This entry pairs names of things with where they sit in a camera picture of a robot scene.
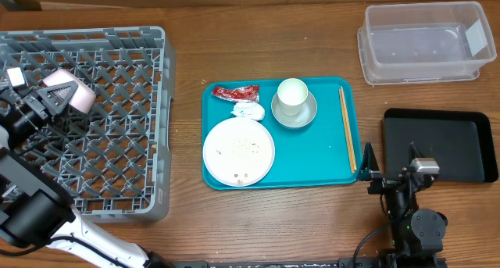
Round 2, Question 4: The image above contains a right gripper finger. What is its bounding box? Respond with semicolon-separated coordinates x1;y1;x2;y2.
357;142;380;181
409;141;423;166

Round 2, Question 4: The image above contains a white cup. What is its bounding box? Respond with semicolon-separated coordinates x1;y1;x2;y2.
277;78;309;116

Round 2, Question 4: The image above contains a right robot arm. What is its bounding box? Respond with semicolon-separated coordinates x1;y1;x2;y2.
352;143;448;268

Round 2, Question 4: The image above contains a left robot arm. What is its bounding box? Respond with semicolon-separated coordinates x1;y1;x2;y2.
1;67;172;268

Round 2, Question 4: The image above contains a wooden chopstick left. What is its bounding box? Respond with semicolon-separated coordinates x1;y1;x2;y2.
338;87;355;174

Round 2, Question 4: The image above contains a wooden chopstick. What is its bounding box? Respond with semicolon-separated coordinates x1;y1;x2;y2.
340;85;358;173
338;87;355;174

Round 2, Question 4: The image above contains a black plastic tray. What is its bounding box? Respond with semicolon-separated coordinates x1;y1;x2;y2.
382;108;499;183

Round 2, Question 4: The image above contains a teal serving tray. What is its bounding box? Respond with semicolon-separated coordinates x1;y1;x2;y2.
202;77;363;189

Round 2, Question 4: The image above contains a wooden chopstick right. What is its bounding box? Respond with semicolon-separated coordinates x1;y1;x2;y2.
340;85;358;173

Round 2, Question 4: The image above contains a grey bowl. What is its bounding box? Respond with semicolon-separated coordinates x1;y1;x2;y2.
271;92;317;129

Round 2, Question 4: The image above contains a grey plastic dish rack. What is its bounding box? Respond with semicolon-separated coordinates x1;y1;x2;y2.
1;26;176;223

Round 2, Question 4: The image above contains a clear plastic storage bin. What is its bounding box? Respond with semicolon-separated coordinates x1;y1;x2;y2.
357;2;497;85

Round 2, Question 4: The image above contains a crumpled white tissue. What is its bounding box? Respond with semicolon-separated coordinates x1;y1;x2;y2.
230;102;266;121

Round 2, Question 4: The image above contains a large white dirty plate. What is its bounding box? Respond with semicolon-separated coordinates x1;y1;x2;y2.
202;117;275;188

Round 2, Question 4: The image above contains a red snack wrapper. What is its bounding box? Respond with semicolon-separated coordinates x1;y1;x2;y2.
212;85;260;102

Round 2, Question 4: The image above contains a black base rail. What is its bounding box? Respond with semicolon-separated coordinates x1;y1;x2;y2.
172;257;448;268

